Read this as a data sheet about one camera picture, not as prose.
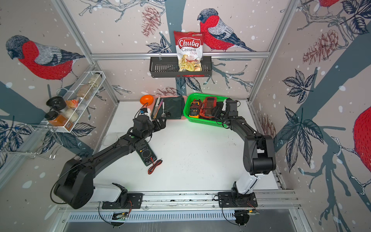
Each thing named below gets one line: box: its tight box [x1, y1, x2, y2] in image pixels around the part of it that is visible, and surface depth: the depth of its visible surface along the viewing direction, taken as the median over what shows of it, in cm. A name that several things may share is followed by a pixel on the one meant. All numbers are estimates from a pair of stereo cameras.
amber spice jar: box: [44, 110, 68, 127], surface depth 62 cm
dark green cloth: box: [151, 95, 186, 120], surface depth 117 cm
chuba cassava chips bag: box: [173, 30, 205, 72], surface depth 85 cm
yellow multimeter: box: [188, 101, 200, 119], surface depth 106 cm
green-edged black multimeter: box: [135, 142, 158, 167], surface depth 90 cm
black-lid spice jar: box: [45, 96, 67, 111], surface depth 63 cm
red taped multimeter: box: [199, 96, 217, 118], surface depth 102 cm
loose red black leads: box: [147, 157, 163, 175], surface depth 87 cm
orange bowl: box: [140, 94, 155, 106], surface depth 119 cm
